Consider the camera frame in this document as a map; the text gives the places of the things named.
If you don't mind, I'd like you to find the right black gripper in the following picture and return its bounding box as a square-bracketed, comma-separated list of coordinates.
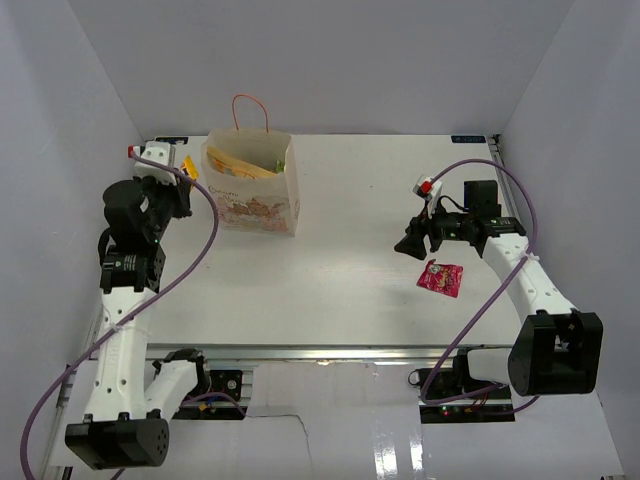
[395, 198, 475, 261]

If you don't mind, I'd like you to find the yellow M&M's candy pack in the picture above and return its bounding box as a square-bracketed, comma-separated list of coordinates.
[180, 155, 199, 181]

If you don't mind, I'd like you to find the red candy packet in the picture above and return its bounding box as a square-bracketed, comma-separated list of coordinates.
[416, 260, 464, 298]

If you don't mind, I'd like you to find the golden chips bag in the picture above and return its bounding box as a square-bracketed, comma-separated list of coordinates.
[206, 146, 276, 179]

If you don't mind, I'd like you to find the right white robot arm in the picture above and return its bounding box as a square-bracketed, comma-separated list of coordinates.
[394, 177, 603, 399]

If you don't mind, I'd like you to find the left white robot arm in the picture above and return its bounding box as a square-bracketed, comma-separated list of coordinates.
[65, 176, 212, 470]

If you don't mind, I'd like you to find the white paper gift bag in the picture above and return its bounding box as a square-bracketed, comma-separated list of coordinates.
[201, 94, 300, 236]

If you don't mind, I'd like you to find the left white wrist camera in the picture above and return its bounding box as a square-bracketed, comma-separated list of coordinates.
[127, 141, 177, 186]

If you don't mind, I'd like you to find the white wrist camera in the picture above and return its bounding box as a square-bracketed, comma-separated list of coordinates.
[413, 175, 443, 215]
[127, 141, 177, 186]

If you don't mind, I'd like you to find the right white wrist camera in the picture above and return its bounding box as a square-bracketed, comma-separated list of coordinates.
[413, 175, 443, 215]

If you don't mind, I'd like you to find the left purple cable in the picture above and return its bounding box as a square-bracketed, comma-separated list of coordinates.
[19, 152, 221, 480]

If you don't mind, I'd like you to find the aluminium front rail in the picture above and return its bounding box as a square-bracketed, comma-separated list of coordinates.
[144, 345, 516, 362]

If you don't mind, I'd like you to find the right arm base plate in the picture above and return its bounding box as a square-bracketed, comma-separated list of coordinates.
[419, 368, 515, 425]

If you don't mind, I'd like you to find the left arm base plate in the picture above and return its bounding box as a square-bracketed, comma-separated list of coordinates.
[181, 369, 247, 420]

